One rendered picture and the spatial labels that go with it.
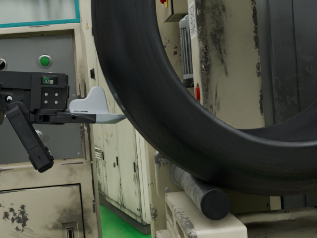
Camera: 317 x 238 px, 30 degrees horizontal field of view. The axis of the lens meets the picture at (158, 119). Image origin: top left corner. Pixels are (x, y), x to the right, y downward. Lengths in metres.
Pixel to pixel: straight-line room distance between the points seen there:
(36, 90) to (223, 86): 0.46
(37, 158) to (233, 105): 0.48
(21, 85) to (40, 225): 0.73
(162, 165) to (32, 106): 0.37
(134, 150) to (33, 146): 3.45
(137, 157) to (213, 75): 3.15
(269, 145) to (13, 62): 0.94
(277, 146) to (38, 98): 0.37
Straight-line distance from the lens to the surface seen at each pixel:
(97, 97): 0.95
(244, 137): 0.87
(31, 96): 0.94
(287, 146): 0.89
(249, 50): 1.26
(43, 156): 0.96
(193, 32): 1.31
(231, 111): 1.25
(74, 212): 1.61
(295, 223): 1.16
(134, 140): 4.38
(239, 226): 0.91
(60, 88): 0.95
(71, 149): 1.64
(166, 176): 1.22
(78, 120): 0.93
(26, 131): 0.96
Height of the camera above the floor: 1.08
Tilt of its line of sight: 3 degrees down
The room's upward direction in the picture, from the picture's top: 5 degrees counter-clockwise
